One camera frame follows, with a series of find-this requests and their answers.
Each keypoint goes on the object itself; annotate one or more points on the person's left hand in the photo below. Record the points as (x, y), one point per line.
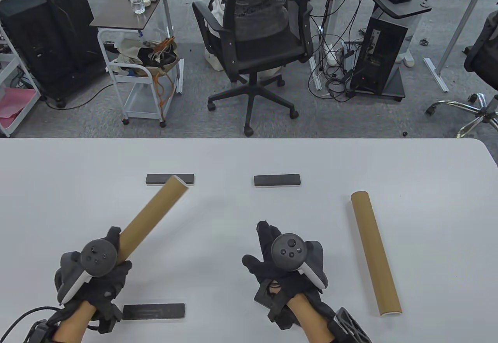
(105, 288)

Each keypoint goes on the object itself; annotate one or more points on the person's right hand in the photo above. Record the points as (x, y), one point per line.
(268, 273)

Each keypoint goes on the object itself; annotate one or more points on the black handheld controller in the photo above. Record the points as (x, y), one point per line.
(97, 259)
(290, 251)

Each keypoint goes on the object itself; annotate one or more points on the black rectangular weight bar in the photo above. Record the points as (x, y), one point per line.
(159, 179)
(277, 180)
(153, 312)

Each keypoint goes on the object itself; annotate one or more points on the brown cardboard mailing tube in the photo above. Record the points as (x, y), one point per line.
(373, 249)
(151, 218)

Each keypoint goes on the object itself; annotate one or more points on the person's left forearm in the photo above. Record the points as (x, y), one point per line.
(74, 323)

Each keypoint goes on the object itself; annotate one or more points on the person's right forearm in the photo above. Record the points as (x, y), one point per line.
(315, 319)

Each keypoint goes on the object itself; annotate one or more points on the white metal rack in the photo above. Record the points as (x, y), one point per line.
(26, 115)

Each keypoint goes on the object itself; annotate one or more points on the pink sheet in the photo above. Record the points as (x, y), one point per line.
(15, 102)

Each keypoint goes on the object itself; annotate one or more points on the white rolling cart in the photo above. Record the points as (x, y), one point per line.
(132, 81)

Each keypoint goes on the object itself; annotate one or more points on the black mesh office chair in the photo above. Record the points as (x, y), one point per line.
(268, 47)

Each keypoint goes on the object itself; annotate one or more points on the black computer tower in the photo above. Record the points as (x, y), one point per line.
(381, 51)

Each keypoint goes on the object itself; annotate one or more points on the chrome chair base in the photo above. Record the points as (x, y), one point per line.
(459, 105)

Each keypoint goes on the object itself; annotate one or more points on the large black cabinet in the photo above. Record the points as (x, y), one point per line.
(50, 35)

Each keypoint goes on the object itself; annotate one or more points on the white desk leg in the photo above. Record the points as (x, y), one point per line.
(435, 74)

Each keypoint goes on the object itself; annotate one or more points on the brown side table top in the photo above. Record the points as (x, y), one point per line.
(120, 12)

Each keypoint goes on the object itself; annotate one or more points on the silver metal pole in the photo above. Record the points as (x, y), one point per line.
(165, 8)

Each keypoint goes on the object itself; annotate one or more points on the black padded chair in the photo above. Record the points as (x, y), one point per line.
(486, 55)

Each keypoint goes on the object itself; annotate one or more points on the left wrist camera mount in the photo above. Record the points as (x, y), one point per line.
(39, 331)

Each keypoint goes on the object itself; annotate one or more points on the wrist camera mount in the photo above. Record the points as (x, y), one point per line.
(352, 327)
(39, 331)

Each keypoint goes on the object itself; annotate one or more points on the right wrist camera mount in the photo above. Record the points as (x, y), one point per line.
(352, 327)

